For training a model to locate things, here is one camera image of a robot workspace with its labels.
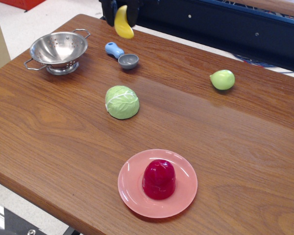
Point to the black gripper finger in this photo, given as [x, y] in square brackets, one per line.
[109, 8]
[132, 11]

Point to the yellow toy banana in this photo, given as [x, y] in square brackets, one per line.
[121, 24]

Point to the small steel colander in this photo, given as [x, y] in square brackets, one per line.
[58, 52]

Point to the blue and grey measuring scoop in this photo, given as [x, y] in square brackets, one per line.
[126, 61]

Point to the red box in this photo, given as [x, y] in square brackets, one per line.
[23, 4]

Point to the green toy cabbage half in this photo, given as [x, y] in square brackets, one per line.
[121, 102]

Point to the green toy pear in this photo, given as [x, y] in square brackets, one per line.
[223, 79]

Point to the red toy cabbage half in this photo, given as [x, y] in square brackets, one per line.
[159, 180]

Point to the pink plastic plate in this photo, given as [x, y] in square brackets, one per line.
[131, 189]

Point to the dark blue metal rail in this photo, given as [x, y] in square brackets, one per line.
[234, 28]

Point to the metal table frame corner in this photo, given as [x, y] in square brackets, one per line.
[14, 224]

